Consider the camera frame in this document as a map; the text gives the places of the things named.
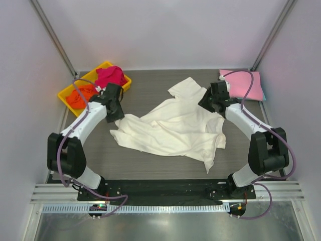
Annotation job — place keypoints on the aluminium frame post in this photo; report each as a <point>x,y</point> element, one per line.
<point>51,33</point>
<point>281,19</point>

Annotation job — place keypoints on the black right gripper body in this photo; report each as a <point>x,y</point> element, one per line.
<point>208,100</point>

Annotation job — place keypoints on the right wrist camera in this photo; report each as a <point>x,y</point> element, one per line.
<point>221,78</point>

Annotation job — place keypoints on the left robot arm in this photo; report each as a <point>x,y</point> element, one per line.
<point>65,154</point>

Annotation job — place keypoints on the aluminium rail front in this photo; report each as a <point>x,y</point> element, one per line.
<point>280,191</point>

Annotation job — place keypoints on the orange t shirt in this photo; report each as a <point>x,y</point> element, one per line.
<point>76,101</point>

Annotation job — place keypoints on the folded pink t shirt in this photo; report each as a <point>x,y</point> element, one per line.
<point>240,83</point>

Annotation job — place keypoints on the slotted white cable duct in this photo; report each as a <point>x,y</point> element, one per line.
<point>104,209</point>

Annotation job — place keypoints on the folded teal t shirt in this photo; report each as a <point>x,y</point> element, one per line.
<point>254,99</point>

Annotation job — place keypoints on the left aluminium frame post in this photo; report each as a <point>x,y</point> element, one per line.
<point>51,33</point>

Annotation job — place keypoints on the magenta t shirt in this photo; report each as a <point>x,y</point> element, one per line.
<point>113,74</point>

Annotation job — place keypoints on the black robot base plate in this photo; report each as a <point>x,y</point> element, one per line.
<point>174,192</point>

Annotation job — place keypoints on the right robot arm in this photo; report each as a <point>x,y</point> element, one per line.
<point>267,149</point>

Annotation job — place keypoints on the right aluminium frame post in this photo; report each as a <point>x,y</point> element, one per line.
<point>281,19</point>

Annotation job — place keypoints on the white t shirt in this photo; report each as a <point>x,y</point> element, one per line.
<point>176,127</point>

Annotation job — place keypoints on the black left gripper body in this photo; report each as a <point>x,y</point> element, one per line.
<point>118,113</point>

